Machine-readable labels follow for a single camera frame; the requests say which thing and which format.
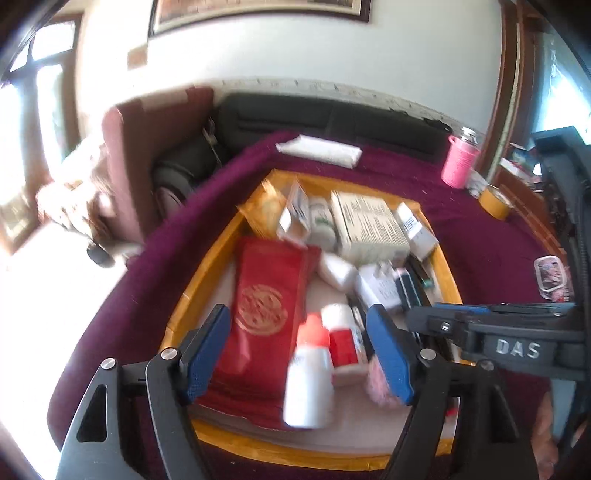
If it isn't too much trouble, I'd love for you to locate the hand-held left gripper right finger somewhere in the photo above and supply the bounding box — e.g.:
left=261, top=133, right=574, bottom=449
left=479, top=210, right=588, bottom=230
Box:
left=366, top=305, right=539, bottom=480

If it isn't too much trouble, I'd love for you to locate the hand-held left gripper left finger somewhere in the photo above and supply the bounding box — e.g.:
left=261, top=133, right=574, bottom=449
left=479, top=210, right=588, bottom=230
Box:
left=55, top=304, right=232, bottom=480

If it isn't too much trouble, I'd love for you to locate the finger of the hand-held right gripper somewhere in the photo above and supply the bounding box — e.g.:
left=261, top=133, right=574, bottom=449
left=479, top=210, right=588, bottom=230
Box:
left=405, top=307, right=591, bottom=380
left=434, top=302, right=579, bottom=319

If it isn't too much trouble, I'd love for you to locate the pink fluffy object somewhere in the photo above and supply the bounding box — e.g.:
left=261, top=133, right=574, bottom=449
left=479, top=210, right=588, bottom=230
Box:
left=365, top=357, right=407, bottom=409

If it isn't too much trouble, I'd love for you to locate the red foil packet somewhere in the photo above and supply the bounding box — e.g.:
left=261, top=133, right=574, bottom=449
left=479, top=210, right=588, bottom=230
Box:
left=198, top=235, right=321, bottom=418

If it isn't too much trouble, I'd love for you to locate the white usb charger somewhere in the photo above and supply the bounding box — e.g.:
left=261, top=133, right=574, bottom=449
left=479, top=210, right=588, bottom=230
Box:
left=355, top=261, right=404, bottom=315

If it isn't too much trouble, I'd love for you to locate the white bottle orange cap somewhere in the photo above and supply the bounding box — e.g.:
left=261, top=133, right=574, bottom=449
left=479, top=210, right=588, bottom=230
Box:
left=283, top=313, right=336, bottom=429

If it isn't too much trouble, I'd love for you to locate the yellow edged tray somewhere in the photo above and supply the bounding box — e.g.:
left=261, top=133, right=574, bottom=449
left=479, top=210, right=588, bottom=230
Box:
left=159, top=168, right=465, bottom=472

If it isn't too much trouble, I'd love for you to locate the person's right hand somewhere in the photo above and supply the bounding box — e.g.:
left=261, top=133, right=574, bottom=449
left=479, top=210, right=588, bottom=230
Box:
left=531, top=392, right=561, bottom=469

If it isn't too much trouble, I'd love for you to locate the white bottle red label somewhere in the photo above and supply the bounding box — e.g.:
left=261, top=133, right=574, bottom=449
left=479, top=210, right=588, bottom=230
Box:
left=322, top=304, right=370, bottom=386

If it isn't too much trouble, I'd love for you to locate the cartoon print pencil case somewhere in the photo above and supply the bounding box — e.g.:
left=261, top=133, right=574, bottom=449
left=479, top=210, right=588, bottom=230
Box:
left=534, top=255, right=573, bottom=303

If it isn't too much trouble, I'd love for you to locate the maroon tablecloth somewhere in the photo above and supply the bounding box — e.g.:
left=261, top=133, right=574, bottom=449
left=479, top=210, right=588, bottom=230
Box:
left=46, top=131, right=578, bottom=480

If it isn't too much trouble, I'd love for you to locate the yellow tape roll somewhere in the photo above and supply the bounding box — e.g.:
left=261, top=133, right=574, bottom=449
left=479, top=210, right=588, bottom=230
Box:
left=478, top=186, right=512, bottom=220

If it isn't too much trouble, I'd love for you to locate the black pen teal tip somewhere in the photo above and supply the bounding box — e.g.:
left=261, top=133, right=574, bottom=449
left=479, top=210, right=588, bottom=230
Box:
left=405, top=255, right=437, bottom=291

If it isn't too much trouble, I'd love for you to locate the white crumpled cloth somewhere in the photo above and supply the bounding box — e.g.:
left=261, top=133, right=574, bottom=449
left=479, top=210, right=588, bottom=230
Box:
left=466, top=171, right=490, bottom=197

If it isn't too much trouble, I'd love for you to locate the pink crochet covered bottle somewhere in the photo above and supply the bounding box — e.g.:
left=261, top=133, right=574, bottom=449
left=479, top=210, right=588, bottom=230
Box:
left=441, top=127, right=481, bottom=189

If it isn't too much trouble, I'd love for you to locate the small white barcode box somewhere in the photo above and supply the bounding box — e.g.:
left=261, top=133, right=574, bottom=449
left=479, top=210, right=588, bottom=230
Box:
left=396, top=202, right=439, bottom=259

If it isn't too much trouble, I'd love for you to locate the large white printed box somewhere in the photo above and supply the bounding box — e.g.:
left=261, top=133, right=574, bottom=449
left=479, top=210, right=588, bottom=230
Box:
left=330, top=190, right=411, bottom=264

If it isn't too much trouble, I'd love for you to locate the small black round object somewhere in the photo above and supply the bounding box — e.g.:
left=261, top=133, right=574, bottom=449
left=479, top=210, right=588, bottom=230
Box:
left=88, top=244, right=116, bottom=268

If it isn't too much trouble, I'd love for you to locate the small white bottle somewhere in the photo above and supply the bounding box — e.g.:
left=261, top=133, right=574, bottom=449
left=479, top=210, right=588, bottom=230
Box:
left=307, top=196, right=340, bottom=250

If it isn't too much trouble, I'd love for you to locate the gold patterned packet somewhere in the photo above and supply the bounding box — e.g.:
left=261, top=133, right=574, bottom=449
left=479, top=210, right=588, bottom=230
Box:
left=236, top=180, right=288, bottom=241

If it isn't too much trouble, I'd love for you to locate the white grey carton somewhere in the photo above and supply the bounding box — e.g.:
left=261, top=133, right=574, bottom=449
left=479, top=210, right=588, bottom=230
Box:
left=277, top=179, right=311, bottom=243

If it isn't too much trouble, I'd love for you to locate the maroon armchair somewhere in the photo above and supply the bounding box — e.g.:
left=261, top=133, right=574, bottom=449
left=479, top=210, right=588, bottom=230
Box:
left=102, top=85, right=215, bottom=241

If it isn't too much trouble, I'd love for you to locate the white tissue pack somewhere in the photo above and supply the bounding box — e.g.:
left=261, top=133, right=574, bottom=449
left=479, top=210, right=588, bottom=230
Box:
left=276, top=135, right=362, bottom=169

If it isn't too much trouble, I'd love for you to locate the black sofa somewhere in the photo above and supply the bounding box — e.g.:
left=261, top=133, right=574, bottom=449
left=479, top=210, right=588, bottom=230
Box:
left=152, top=92, right=453, bottom=204

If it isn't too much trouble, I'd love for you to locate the framed wall picture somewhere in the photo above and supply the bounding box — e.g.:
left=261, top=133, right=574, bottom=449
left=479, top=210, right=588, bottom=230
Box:
left=148, top=0, right=372, bottom=38

